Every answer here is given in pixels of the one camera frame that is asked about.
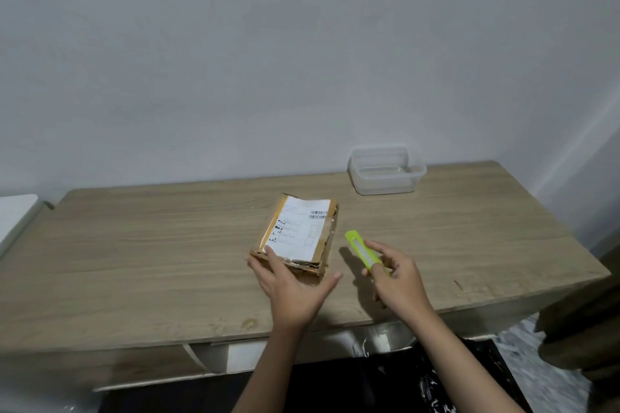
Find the person's right hand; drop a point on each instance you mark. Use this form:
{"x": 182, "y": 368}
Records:
{"x": 402, "y": 289}

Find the person's left hand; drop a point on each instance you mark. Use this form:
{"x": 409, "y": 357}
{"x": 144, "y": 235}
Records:
{"x": 290, "y": 299}

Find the person's left thumb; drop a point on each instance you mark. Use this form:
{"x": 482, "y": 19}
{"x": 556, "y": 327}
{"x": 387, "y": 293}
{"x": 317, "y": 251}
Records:
{"x": 329, "y": 281}

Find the person's right thumb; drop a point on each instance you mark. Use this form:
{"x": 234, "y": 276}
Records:
{"x": 368, "y": 272}

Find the green utility knife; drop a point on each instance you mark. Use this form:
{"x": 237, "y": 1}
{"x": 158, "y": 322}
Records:
{"x": 357, "y": 244}

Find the cardboard parcel with white label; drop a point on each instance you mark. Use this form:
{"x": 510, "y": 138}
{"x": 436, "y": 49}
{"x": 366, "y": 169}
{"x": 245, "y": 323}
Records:
{"x": 302, "y": 228}

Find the person's left forearm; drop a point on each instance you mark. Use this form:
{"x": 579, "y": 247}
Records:
{"x": 269, "y": 369}

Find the person's right forearm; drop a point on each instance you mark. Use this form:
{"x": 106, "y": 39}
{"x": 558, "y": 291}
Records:
{"x": 460, "y": 364}

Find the clear plastic container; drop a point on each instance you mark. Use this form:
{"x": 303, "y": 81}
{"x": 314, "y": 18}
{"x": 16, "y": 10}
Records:
{"x": 386, "y": 170}

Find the black plastic bag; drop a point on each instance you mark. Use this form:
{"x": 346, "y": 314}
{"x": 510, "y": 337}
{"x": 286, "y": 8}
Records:
{"x": 348, "y": 386}

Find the white furniture piece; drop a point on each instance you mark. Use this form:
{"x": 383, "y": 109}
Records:
{"x": 17, "y": 216}

